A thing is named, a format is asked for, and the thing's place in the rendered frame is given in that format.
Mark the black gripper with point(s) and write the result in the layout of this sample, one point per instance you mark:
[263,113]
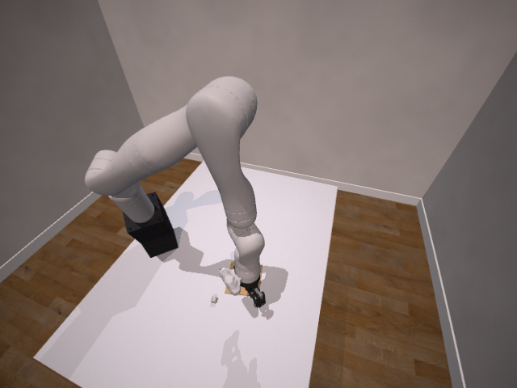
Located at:
[253,288]

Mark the tan flat mat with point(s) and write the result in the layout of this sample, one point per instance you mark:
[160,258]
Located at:
[243,290]

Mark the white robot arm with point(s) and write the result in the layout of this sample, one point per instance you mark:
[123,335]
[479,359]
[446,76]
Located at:
[216,117]

